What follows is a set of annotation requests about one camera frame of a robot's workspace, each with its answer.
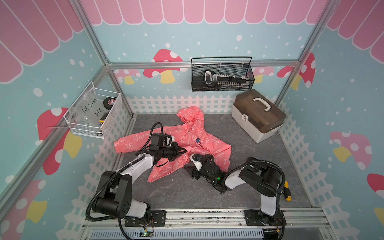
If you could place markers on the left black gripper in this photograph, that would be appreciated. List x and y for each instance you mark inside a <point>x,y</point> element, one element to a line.
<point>176,149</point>

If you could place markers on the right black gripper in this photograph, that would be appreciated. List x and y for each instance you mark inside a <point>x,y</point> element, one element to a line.
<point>195,173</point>

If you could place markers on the pink hooded rain jacket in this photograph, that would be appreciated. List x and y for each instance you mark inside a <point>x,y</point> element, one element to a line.
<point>191,136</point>

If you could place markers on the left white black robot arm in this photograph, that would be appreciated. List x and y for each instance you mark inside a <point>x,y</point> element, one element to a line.
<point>113,197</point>

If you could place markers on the yellow black tool in bin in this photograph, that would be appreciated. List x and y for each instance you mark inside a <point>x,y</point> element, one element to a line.
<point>103,118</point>

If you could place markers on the black tape roll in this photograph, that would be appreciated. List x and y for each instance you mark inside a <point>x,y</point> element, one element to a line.
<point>109,103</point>

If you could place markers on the beige toolbox with brown lid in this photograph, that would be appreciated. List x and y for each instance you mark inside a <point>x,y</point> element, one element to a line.
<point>258,116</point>

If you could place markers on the clear labelled plastic bag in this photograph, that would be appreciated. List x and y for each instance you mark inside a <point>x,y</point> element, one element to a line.
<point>88,109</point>

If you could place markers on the yellow black screwdriver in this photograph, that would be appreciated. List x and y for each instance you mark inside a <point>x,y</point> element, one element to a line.
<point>287,192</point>

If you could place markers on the socket wrench set in basket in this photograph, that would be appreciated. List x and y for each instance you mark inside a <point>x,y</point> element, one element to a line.
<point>212,79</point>

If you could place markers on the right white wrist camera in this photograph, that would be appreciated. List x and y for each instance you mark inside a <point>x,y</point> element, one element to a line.
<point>198,161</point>

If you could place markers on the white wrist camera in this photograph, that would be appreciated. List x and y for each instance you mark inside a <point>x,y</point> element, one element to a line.
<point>168,139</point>
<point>198,161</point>

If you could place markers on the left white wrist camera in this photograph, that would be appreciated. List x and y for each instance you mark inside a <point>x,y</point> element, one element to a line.
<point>168,139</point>

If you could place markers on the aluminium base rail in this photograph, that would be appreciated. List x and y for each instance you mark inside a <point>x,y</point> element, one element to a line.
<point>217,224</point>

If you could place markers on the clear plastic wall bin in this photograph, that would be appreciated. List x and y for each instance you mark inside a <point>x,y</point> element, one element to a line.
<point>112,127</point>

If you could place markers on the black wire mesh wall basket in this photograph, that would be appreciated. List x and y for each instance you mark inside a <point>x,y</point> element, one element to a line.
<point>238,66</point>

